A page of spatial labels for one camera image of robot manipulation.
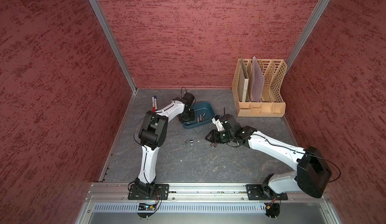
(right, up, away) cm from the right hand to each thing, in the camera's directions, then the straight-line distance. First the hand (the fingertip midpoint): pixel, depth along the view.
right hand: (207, 141), depth 80 cm
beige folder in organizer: (+22, +34, +7) cm, 41 cm away
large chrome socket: (-13, -3, +11) cm, 17 cm away
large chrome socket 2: (-10, -3, +10) cm, 14 cm away
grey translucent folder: (+34, +36, +19) cm, 53 cm away
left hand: (-11, +9, +19) cm, 23 cm away
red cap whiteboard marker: (-39, +20, +29) cm, 52 cm away
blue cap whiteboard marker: (-38, +21, +31) cm, 53 cm away
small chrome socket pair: (+5, -4, +9) cm, 12 cm away
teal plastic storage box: (-1, +14, +23) cm, 27 cm away
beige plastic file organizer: (+46, +20, +20) cm, 54 cm away
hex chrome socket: (-1, +13, +23) cm, 26 cm away
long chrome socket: (-3, +11, +22) cm, 25 cm away
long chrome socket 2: (-5, +9, +20) cm, 23 cm away
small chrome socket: (-8, +3, +17) cm, 19 cm away
